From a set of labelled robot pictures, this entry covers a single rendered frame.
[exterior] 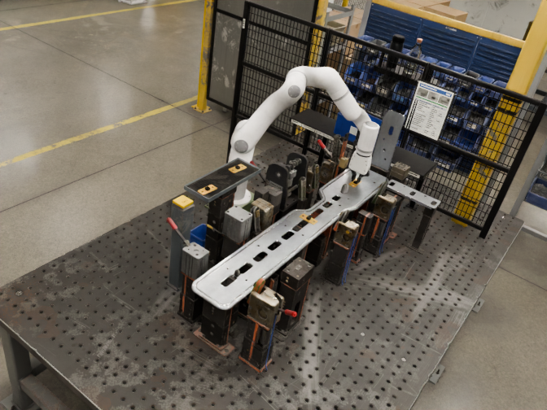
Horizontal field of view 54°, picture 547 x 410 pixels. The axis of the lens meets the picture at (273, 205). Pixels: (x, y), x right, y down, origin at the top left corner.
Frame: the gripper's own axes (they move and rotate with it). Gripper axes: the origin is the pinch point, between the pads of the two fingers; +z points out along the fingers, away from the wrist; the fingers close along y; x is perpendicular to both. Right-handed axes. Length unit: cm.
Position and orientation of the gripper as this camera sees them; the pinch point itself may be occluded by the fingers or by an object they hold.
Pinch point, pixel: (356, 178)
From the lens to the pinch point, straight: 282.1
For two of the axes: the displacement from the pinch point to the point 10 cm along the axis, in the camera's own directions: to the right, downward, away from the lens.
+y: 8.0, 4.3, -4.1
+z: -1.5, 8.1, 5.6
